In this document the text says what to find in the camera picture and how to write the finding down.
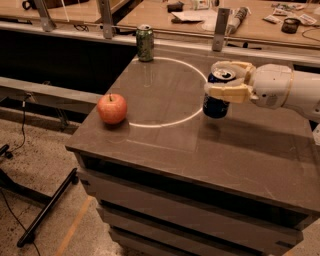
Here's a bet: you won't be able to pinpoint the dark round cup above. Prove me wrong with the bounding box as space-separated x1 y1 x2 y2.
281 18 300 34

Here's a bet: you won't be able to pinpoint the black metal stand base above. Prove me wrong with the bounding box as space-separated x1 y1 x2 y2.
0 143 80 249

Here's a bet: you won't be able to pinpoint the black device on desk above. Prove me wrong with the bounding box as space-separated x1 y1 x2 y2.
167 1 184 13

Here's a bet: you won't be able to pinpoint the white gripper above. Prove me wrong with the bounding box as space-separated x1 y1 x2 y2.
204 61 293 109

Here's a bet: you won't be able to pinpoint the black cable on floor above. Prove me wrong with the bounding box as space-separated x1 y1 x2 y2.
0 94 43 256

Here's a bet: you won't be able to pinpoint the metal bracket post middle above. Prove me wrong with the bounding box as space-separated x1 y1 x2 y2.
98 0 114 39

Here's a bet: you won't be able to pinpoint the red apple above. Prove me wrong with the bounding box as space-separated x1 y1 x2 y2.
97 93 127 125

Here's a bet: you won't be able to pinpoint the green soda can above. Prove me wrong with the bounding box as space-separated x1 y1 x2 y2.
136 24 154 62

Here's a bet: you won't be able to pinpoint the grey power strip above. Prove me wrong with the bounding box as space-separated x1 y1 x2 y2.
227 7 248 34

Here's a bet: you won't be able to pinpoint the grey drawer cabinet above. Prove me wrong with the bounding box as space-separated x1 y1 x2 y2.
66 46 320 256

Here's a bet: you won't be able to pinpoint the metal bracket post right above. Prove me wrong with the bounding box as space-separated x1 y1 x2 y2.
212 8 230 52

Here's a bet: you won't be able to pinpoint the metal bracket post left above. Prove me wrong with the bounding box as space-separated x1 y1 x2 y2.
34 0 56 32

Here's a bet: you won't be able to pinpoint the blue pepsi can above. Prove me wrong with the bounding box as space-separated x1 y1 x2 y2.
203 68 236 119

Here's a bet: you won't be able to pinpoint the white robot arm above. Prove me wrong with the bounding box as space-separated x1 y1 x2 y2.
204 61 320 123

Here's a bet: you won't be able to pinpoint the white papers on desk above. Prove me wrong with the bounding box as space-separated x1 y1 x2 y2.
171 10 217 23

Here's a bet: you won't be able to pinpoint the metal bracket post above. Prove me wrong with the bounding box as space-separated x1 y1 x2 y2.
98 0 114 39
34 0 56 32
212 8 230 52

